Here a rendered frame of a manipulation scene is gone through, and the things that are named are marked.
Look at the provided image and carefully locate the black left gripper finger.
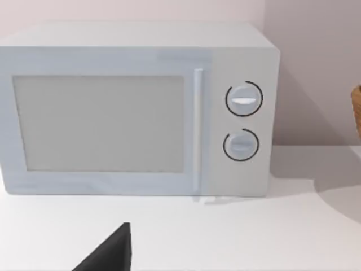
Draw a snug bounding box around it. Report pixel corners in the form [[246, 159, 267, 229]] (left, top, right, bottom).
[[71, 222, 133, 271]]

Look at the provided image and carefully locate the brown wicker basket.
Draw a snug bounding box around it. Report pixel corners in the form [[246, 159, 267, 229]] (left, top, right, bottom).
[[351, 85, 361, 131]]

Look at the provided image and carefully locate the pale microwave door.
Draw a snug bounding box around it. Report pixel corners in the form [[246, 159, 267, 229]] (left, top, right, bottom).
[[0, 46, 213, 197]]

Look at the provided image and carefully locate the pale microwave oven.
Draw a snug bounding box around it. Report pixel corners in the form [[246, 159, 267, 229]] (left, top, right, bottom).
[[0, 21, 281, 199]]

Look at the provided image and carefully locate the large pale microwave knob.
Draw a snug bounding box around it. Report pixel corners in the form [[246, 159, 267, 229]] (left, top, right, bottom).
[[230, 86, 259, 112]]

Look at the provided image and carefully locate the small pale microwave knob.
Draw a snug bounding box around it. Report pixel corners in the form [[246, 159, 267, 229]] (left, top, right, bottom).
[[228, 133, 255, 158]]

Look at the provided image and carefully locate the pale microwave door handle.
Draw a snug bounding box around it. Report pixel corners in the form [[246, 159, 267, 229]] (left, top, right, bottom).
[[193, 68, 205, 196]]

